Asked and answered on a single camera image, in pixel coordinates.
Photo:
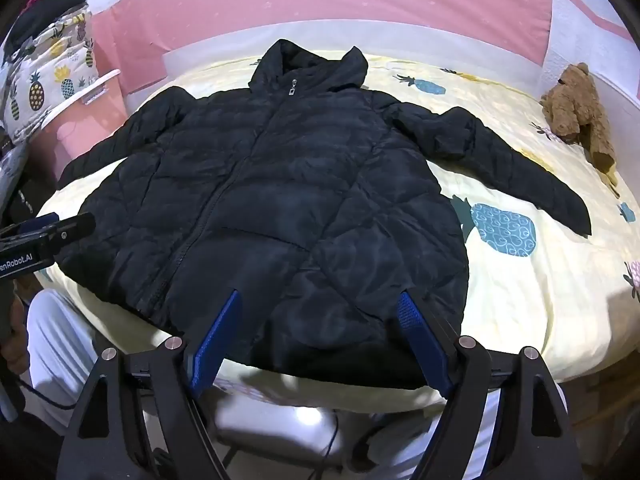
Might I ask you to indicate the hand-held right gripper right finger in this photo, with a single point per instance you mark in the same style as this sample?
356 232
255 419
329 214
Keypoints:
419 340

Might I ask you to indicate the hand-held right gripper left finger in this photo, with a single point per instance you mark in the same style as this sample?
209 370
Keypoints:
216 340

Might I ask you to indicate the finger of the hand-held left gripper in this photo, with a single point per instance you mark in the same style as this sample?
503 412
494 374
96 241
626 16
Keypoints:
72 227

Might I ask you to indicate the pile of dark clothes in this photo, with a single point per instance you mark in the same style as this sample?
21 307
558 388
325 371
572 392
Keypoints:
50 10

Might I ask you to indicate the black puffer jacket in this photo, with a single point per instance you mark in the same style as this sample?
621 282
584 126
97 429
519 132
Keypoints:
300 210

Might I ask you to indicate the person's left hand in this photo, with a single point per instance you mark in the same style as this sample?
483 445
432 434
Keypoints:
20 327

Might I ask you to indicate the brown teddy bear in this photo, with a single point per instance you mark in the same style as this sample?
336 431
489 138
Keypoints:
570 105

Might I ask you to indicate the pineapple print bed sheet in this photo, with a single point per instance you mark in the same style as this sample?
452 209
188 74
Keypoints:
525 300

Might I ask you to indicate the folded pineapple print quilt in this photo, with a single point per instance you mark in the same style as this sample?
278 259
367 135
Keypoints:
45 85

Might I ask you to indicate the white plastic board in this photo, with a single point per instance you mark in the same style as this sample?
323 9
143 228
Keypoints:
95 84

